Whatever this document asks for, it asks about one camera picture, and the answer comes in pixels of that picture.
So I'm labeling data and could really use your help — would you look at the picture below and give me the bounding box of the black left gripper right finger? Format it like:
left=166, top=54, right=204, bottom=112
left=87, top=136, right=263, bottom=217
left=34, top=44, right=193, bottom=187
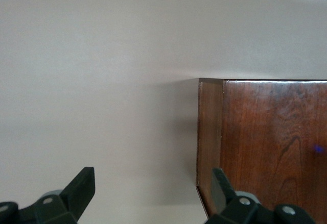
left=204, top=167, right=314, bottom=224

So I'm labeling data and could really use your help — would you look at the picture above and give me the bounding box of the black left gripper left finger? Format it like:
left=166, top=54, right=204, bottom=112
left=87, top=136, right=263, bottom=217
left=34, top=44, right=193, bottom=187
left=0, top=167, right=96, bottom=224

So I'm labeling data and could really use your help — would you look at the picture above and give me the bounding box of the dark wooden drawer box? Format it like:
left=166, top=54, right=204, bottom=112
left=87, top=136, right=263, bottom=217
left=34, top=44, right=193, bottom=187
left=196, top=78, right=327, bottom=224

